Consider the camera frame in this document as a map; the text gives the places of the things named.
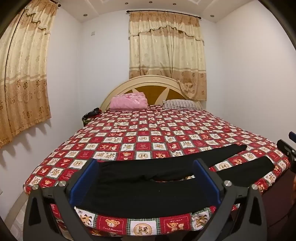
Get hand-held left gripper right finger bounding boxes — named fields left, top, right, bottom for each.
left=193, top=159, right=269, bottom=241

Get cream wooden headboard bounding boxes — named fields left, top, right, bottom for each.
left=99, top=75, right=204, bottom=111

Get dark bag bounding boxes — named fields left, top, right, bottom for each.
left=81, top=108, right=102, bottom=127

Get black pants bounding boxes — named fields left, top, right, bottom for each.
left=74, top=144, right=275, bottom=219

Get striped pillow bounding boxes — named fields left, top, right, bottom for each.
left=162, top=100, right=203, bottom=111

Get beige floral window curtain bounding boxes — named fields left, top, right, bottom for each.
left=128, top=11, right=207, bottom=101
left=0, top=0, right=58, bottom=149

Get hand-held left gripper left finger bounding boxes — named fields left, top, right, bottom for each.
left=23, top=159, right=100, bottom=241

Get pink pillow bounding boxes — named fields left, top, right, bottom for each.
left=110, top=92, right=148, bottom=111

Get dark curtain rod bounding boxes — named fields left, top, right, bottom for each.
left=127, top=10, right=201, bottom=19

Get red teddy bear print bedspread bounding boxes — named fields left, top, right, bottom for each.
left=23, top=104, right=291, bottom=237

